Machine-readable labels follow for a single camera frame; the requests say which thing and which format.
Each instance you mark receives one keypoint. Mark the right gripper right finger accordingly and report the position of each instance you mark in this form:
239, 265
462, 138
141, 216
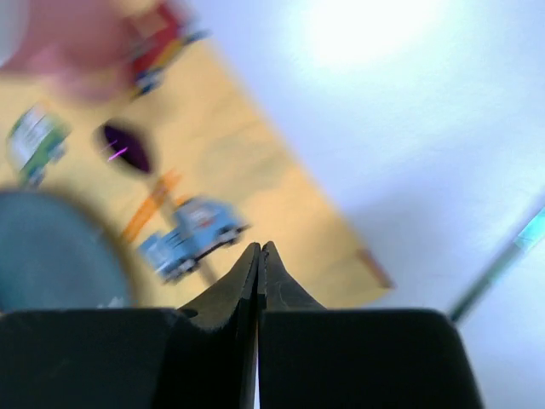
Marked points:
314, 357

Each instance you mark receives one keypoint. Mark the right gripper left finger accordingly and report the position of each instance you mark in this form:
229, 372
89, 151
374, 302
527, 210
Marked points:
190, 357

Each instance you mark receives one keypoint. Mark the dark blue ceramic plate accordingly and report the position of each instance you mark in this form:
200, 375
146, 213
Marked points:
55, 256

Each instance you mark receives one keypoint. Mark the yellow car-print placemat cloth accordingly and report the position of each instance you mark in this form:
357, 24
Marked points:
224, 179

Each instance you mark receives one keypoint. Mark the purple metallic spoon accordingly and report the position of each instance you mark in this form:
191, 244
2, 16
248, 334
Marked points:
125, 145

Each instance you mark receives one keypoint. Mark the pink paper cup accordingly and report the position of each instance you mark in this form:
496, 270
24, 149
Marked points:
79, 47

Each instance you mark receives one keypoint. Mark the iridescent metallic fork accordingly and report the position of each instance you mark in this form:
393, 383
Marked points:
530, 234

